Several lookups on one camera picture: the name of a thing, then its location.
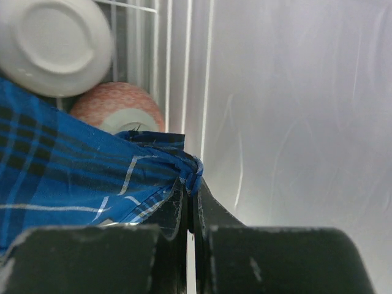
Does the blue plaid shirt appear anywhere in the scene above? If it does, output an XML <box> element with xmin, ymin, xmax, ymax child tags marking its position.
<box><xmin>1</xmin><ymin>79</ymin><xmax>203</xmax><ymax>252</ymax></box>

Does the pink patterned bowl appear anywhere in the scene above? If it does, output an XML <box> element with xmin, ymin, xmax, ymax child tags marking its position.
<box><xmin>70</xmin><ymin>82</ymin><xmax>165</xmax><ymax>134</ymax></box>

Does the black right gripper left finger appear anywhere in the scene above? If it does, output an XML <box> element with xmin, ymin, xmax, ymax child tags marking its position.
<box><xmin>1</xmin><ymin>182</ymin><xmax>187</xmax><ymax>293</ymax></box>

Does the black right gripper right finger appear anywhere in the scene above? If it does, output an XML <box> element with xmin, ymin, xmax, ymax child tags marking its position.
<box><xmin>190</xmin><ymin>183</ymin><xmax>374</xmax><ymax>294</ymax></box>

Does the white wire dish rack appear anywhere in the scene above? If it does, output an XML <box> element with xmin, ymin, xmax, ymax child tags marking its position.
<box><xmin>98</xmin><ymin>1</ymin><xmax>215</xmax><ymax>158</ymax></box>

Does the white ceramic bowl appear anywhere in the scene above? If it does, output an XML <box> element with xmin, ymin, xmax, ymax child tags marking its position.
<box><xmin>1</xmin><ymin>1</ymin><xmax>113</xmax><ymax>98</ymax></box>

